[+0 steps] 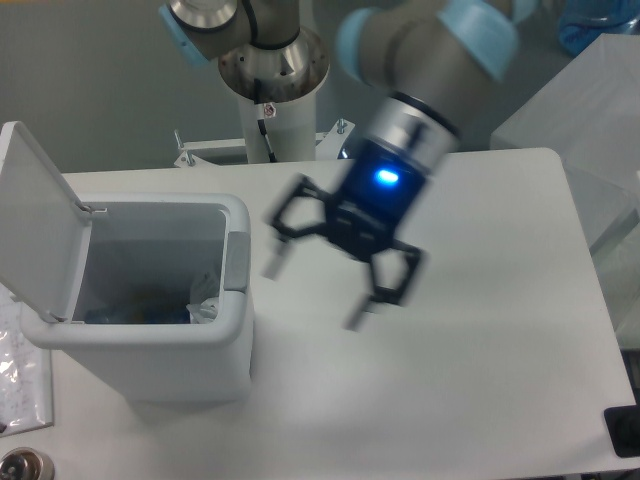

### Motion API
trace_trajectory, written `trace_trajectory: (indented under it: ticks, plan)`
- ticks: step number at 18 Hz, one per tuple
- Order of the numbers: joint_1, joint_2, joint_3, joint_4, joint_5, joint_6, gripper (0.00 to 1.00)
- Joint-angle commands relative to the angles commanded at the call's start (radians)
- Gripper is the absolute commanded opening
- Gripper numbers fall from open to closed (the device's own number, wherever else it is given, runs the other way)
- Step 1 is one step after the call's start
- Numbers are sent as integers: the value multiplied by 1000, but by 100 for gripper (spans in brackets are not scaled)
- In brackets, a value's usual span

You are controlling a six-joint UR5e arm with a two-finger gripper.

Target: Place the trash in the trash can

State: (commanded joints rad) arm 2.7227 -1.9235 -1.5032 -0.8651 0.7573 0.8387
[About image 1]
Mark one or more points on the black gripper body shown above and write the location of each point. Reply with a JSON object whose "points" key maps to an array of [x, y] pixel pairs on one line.
{"points": [[375, 194]]}

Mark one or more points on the white plastic wrapper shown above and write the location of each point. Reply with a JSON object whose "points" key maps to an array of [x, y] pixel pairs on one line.
{"points": [[203, 306]]}

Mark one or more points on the clear plastic water bottle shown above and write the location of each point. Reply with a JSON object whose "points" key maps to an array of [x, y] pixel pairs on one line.
{"points": [[153, 306]]}

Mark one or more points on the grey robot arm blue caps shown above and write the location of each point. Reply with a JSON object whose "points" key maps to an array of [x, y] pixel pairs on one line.
{"points": [[436, 60]]}

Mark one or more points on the white trash can open lid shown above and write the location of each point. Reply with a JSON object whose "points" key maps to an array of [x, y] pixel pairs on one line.
{"points": [[60, 249]]}

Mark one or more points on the blue water jug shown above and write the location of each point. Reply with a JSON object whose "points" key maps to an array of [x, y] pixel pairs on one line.
{"points": [[582, 22]]}

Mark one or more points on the black device at table edge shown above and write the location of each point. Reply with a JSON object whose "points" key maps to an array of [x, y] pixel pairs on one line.
{"points": [[623, 426]]}

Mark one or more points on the clear plastic document sleeve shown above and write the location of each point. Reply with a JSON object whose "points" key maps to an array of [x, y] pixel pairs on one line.
{"points": [[26, 375]]}

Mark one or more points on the round metal connector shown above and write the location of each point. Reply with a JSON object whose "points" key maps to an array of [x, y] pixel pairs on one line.
{"points": [[24, 463]]}

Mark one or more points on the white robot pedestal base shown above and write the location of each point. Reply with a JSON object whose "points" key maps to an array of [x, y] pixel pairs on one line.
{"points": [[280, 130]]}

